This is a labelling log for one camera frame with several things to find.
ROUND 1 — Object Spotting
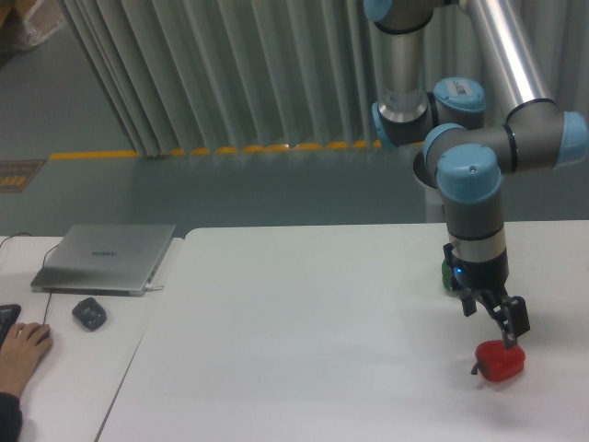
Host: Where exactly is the black computer mouse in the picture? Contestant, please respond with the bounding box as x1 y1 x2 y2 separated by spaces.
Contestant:
38 324 51 344

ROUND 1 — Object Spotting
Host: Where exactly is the black small controller device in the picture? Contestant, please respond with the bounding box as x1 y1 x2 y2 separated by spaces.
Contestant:
72 297 108 332

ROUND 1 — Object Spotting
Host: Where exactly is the silver closed laptop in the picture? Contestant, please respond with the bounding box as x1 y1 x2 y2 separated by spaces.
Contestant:
30 224 176 296

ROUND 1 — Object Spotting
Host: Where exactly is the yellow floor tape line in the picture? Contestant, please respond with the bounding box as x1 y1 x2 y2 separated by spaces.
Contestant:
49 140 382 160

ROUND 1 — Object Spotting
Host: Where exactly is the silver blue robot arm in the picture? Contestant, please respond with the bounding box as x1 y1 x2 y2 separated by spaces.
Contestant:
364 1 588 348

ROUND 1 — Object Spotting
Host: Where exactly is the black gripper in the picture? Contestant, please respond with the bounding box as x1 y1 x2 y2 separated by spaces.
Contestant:
443 243 529 350

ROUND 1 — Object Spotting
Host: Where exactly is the orange floor sign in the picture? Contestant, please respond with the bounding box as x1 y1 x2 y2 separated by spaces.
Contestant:
0 159 46 193

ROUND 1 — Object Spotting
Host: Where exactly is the grey pleated curtain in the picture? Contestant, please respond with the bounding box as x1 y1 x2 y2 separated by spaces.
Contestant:
60 1 588 172

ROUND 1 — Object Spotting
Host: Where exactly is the green bell pepper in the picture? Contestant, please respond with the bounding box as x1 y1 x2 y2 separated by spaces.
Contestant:
441 260 456 292

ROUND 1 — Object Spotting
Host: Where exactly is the clear plastic wrapped bundle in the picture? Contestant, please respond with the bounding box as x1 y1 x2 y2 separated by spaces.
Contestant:
1 0 64 67

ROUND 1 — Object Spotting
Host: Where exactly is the dark sleeved forearm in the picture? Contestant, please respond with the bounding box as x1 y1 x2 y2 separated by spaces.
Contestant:
0 392 23 442

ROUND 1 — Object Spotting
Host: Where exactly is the black mouse cable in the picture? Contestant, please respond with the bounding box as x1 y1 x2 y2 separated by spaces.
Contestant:
0 232 61 326

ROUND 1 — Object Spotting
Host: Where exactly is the red bell pepper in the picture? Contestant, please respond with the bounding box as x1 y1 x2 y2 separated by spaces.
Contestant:
470 340 525 383

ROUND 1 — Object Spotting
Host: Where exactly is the person's bare hand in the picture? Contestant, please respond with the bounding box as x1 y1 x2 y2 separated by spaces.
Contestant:
0 322 52 398

